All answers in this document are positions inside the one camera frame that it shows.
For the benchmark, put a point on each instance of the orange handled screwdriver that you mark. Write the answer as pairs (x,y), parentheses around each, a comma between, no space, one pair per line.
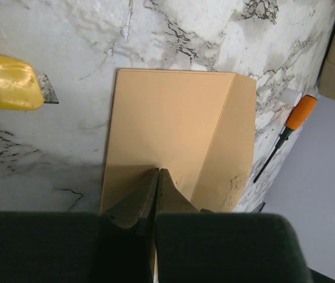
(297,117)

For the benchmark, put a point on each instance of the yellow utility knife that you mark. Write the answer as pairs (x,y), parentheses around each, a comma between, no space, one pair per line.
(22,88)

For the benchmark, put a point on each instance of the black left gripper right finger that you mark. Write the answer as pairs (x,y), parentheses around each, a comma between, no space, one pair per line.
(194,246)

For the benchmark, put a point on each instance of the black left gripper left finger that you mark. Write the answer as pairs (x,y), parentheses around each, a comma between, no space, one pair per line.
(110,246)

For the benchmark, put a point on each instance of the white glue stick cap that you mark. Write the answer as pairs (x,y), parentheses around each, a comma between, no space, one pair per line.
(290,97)

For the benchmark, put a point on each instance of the brown paper envelope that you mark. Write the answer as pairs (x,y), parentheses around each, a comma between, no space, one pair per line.
(198,125)

